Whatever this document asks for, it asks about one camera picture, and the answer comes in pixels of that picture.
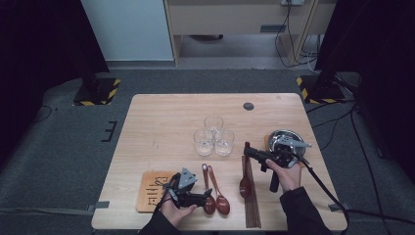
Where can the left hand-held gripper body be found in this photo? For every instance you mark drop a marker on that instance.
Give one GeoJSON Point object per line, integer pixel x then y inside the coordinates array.
{"type": "Point", "coordinates": [182, 189]}

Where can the bundle of dark wooden chopsticks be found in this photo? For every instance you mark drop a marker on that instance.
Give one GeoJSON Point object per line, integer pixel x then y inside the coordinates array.
{"type": "Point", "coordinates": [253, 209]}

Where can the stainless steel bowl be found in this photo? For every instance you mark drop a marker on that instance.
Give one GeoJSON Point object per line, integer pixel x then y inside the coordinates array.
{"type": "Point", "coordinates": [293, 135]}

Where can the beige wooden desk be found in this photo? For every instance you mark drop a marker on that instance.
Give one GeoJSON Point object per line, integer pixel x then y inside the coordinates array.
{"type": "Point", "coordinates": [228, 19]}

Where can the grey floor strip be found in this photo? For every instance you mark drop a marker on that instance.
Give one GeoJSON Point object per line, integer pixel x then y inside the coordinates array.
{"type": "Point", "coordinates": [336, 207]}
{"type": "Point", "coordinates": [99, 205]}

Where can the person's right hand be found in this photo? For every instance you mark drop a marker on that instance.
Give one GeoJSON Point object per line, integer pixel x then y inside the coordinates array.
{"type": "Point", "coordinates": [290, 178]}

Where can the grey round table grommet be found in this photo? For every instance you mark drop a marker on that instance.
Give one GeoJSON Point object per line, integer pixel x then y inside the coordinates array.
{"type": "Point", "coordinates": [248, 106]}

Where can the dark object under desk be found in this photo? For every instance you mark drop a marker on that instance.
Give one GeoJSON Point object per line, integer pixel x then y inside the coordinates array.
{"type": "Point", "coordinates": [207, 37]}

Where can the black stand base striped edge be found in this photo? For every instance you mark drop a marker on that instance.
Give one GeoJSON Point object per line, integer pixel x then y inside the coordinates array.
{"type": "Point", "coordinates": [321, 91]}
{"type": "Point", "coordinates": [98, 93]}

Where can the person's left hand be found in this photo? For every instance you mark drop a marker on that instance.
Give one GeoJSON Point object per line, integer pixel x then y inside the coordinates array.
{"type": "Point", "coordinates": [174, 213]}

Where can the square wooden trivet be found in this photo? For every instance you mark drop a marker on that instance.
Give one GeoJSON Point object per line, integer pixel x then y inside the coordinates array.
{"type": "Point", "coordinates": [151, 192]}
{"type": "Point", "coordinates": [267, 142]}

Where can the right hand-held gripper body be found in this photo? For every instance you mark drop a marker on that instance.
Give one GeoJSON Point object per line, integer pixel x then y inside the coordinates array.
{"type": "Point", "coordinates": [287, 156]}

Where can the white cabinet panel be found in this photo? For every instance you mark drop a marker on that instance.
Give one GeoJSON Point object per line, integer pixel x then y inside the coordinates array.
{"type": "Point", "coordinates": [130, 29]}

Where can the dark red wooden spoon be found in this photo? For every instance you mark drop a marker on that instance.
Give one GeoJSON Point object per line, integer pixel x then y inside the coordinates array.
{"type": "Point", "coordinates": [209, 209]}
{"type": "Point", "coordinates": [245, 189]}
{"type": "Point", "coordinates": [223, 205]}

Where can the clear drinking glass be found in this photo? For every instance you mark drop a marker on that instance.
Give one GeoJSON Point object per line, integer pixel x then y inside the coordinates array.
{"type": "Point", "coordinates": [213, 123]}
{"type": "Point", "coordinates": [203, 142]}
{"type": "Point", "coordinates": [224, 143]}

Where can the black curtain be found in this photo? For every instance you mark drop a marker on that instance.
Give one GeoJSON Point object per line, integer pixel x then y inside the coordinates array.
{"type": "Point", "coordinates": [385, 65]}
{"type": "Point", "coordinates": [32, 49]}

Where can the white power strip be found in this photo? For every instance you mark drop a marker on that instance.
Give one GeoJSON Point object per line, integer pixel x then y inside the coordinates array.
{"type": "Point", "coordinates": [292, 2]}

